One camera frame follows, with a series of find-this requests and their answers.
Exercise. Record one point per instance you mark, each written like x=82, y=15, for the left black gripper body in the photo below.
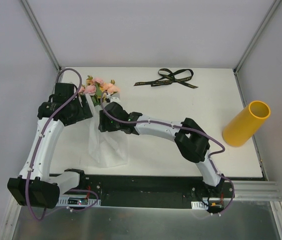
x=86, y=105

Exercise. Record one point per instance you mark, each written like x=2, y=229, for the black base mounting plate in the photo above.
x=166, y=192

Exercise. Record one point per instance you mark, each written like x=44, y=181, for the aluminium frame post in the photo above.
x=40, y=34
x=254, y=40

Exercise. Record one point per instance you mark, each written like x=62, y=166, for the left aluminium frame post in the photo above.
x=40, y=34

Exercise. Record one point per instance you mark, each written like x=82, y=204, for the black ribbon gold lettering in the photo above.
x=168, y=77

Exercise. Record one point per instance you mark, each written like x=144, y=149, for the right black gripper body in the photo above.
x=103, y=120

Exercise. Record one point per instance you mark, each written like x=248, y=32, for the left white cable duct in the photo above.
x=78, y=201

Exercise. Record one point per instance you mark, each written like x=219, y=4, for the right white cable duct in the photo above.
x=199, y=205

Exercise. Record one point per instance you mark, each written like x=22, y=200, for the white wrapping paper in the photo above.
x=104, y=149

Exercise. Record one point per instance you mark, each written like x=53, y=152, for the white cable duct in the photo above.
x=78, y=201
x=199, y=205

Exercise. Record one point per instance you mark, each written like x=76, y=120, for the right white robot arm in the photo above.
x=193, y=143

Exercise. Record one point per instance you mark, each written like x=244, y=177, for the pink yellow flower bouquet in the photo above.
x=95, y=86

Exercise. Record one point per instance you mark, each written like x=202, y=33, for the yellow cylindrical vase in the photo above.
x=246, y=123

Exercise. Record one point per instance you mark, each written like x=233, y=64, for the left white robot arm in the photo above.
x=63, y=94

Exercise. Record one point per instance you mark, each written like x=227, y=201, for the right aluminium frame post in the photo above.
x=254, y=40

